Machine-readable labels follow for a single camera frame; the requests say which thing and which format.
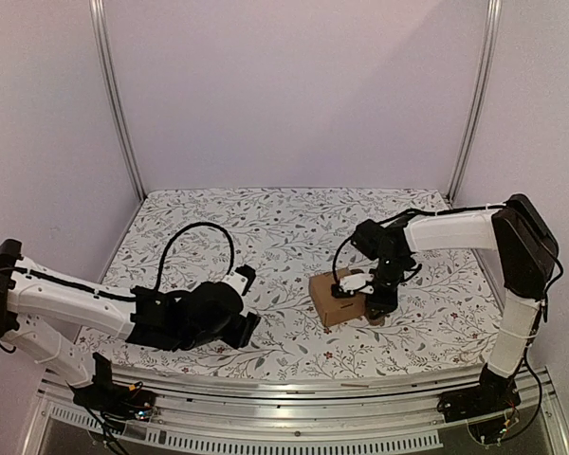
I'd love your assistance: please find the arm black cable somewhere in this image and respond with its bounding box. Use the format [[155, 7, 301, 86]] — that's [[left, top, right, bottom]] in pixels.
[[331, 203, 508, 285], [154, 221, 236, 295]]

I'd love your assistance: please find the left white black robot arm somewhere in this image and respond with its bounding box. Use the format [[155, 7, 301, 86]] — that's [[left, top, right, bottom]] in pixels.
[[0, 239, 260, 411]]

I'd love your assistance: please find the right aluminium frame post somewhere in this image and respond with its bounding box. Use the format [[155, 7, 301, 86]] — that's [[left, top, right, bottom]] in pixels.
[[446, 0, 503, 204]]

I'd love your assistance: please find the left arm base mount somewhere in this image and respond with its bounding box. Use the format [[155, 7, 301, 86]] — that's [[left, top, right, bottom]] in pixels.
[[70, 353, 157, 421]]

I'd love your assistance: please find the aluminium front rail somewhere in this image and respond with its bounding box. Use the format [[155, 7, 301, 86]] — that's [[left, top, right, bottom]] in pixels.
[[21, 364, 569, 455]]

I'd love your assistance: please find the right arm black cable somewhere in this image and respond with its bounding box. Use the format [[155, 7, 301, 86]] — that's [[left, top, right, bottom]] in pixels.
[[331, 203, 508, 285]]

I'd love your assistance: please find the brown cardboard box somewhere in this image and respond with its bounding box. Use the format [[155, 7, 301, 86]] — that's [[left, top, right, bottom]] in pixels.
[[308, 268, 386, 328]]

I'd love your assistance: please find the floral patterned table mat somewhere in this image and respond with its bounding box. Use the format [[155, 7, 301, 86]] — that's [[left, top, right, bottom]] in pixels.
[[77, 188, 501, 381]]

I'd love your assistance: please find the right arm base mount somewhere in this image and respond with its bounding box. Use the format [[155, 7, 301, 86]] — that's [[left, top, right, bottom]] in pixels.
[[436, 365, 521, 422]]

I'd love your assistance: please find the aluminium frame post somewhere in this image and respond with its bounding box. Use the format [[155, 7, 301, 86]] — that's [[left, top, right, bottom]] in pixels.
[[446, 0, 503, 204], [89, 0, 147, 203]]

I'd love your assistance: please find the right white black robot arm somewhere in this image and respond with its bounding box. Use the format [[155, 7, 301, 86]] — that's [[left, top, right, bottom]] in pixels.
[[333, 193, 563, 413]]

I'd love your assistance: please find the left aluminium frame post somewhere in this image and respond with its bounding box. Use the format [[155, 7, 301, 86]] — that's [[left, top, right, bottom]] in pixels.
[[89, 0, 147, 203]]

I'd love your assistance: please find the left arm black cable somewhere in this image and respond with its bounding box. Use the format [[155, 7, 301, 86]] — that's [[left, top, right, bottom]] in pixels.
[[154, 221, 236, 295]]

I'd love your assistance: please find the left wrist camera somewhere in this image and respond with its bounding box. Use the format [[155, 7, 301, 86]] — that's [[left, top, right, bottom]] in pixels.
[[223, 264, 256, 297]]

